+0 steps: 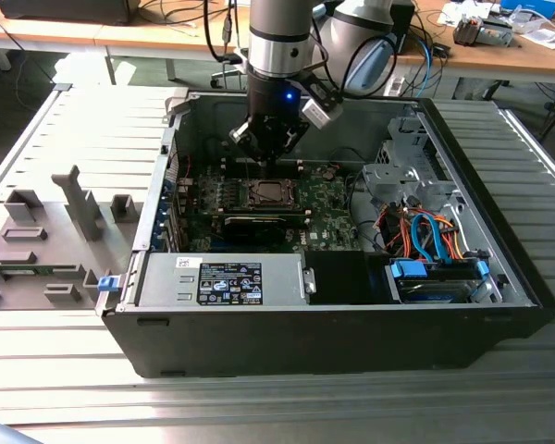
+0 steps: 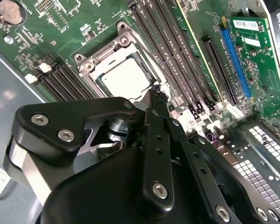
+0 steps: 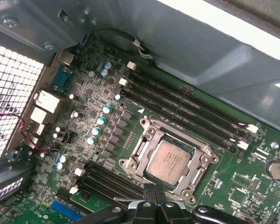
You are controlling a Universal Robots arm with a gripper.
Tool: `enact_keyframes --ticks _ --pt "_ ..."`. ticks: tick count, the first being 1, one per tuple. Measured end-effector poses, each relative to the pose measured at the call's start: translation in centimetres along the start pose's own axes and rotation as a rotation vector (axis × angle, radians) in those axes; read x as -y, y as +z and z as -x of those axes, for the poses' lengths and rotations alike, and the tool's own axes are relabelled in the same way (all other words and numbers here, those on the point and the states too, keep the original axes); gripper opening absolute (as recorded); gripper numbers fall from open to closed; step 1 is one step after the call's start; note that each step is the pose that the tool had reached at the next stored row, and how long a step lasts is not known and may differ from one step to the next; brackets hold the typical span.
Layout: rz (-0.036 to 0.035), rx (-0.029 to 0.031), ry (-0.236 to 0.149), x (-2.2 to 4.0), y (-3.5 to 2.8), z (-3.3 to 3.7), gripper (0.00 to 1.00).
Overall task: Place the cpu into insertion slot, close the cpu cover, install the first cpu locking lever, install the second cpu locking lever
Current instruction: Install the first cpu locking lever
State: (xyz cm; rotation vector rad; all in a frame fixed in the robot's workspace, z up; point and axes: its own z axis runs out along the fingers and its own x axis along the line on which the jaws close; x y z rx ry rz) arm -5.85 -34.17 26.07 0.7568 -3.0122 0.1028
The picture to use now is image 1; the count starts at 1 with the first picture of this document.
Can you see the grey power supply unit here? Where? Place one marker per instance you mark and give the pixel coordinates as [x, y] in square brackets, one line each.
[166, 282]

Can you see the large black box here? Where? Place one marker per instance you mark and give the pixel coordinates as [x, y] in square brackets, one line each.
[65, 9]

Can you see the round coin battery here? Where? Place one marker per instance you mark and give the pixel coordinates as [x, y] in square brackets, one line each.
[329, 174]

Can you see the black PC case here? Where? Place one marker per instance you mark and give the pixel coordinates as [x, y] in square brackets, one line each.
[305, 347]

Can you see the black upright box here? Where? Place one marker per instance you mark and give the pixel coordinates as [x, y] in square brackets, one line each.
[403, 28]

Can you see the wooden desk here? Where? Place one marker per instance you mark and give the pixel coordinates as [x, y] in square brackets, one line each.
[490, 57]
[51, 33]

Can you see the office chair base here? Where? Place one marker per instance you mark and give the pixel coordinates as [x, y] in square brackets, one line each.
[215, 82]

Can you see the grey desk device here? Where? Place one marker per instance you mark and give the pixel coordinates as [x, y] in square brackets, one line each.
[490, 33]

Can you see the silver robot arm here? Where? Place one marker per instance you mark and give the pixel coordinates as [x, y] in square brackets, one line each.
[277, 51]

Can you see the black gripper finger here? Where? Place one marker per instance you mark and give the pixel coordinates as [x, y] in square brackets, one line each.
[293, 134]
[245, 136]

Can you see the metal locking lever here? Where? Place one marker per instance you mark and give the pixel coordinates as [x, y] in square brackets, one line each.
[248, 170]

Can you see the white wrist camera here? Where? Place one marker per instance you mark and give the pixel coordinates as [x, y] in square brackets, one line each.
[321, 115]

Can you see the green RAM stick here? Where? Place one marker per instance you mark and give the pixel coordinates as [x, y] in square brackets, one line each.
[23, 272]

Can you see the white papers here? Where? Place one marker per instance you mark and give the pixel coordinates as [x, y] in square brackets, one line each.
[548, 38]

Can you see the blue case latch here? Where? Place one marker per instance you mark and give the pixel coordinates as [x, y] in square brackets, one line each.
[107, 284]

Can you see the hard disk in blue carrier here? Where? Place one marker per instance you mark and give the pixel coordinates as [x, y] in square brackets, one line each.
[407, 269]

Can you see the blue cardboard box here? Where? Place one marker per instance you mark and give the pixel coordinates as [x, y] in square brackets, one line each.
[529, 5]

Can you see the green motherboard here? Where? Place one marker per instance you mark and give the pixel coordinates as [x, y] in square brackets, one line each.
[328, 213]

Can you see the black graphics card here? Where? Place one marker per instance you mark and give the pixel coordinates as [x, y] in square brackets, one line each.
[254, 231]

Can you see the metal drive cage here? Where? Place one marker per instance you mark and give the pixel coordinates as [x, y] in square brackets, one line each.
[398, 180]

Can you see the blue grey rounded object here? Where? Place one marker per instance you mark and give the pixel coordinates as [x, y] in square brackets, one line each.
[2, 435]

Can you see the black plastic shroud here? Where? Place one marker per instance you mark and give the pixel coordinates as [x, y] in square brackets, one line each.
[337, 277]

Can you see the grey parts rack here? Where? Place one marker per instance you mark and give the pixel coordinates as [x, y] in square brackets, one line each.
[60, 250]

